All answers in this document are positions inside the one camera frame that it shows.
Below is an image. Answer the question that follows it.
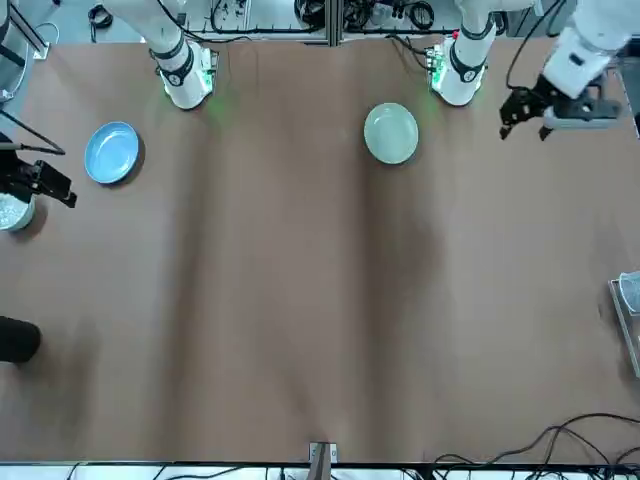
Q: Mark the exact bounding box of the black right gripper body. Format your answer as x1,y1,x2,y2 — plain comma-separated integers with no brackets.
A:
0,158,44,201

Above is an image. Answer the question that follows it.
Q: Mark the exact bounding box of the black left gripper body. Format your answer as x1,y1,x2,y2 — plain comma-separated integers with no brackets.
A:
514,79,559,120

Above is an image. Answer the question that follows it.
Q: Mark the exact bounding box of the blue plate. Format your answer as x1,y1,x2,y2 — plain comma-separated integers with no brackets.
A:
83,120,141,187

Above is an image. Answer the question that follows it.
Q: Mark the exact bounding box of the pale green plate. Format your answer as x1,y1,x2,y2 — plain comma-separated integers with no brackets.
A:
363,102,420,165

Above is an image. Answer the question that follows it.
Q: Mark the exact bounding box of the white textured cup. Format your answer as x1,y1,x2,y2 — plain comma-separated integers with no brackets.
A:
0,192,37,233

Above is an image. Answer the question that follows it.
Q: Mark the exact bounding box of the aluminium profile bar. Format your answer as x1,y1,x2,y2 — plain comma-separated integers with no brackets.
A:
0,12,51,61

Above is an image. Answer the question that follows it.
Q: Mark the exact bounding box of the black vase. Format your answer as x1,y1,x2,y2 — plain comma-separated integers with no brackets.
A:
0,316,42,365

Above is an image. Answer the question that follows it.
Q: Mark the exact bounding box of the black cable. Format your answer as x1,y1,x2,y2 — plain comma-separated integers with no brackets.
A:
432,451,551,480
519,412,640,469
0,108,67,156
505,9,556,92

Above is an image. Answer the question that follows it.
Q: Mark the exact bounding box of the aluminium frame post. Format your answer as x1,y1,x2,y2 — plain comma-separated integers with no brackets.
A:
322,0,347,48

